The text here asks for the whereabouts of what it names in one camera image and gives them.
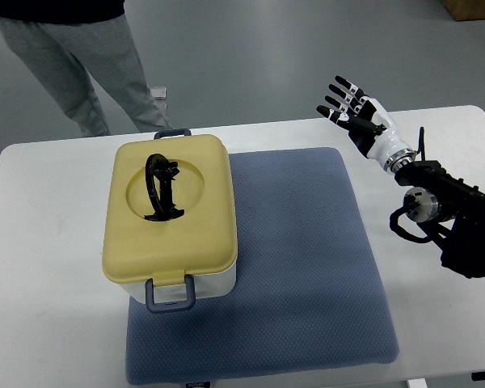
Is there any yellow box lid with handle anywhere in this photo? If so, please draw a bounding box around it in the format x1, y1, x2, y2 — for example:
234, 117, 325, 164
101, 128, 239, 314

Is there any brown cardboard box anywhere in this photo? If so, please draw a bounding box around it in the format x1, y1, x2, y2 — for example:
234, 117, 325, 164
441, 0, 485, 22

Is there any person in grey trousers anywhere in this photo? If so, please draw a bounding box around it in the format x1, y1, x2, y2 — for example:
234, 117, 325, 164
0, 1, 171, 137

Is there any white storage box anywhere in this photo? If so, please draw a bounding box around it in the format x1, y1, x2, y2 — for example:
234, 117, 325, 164
120, 261, 237, 304

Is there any silver floor plate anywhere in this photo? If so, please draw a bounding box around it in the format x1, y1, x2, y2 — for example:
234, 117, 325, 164
150, 86, 167, 101
157, 102, 167, 114

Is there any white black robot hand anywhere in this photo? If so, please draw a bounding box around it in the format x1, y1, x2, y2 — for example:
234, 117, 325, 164
317, 76, 415, 174

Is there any blue quilted mat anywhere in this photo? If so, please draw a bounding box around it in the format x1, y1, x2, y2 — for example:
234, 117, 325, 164
126, 147, 399, 386

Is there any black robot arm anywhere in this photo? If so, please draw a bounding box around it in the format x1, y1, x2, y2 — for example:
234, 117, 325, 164
390, 128, 485, 279

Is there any lower silver floor plate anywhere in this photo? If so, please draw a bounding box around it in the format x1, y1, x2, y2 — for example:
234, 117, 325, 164
157, 102, 167, 114

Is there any upper silver floor plate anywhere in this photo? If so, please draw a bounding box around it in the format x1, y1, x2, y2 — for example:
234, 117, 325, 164
150, 86, 167, 101

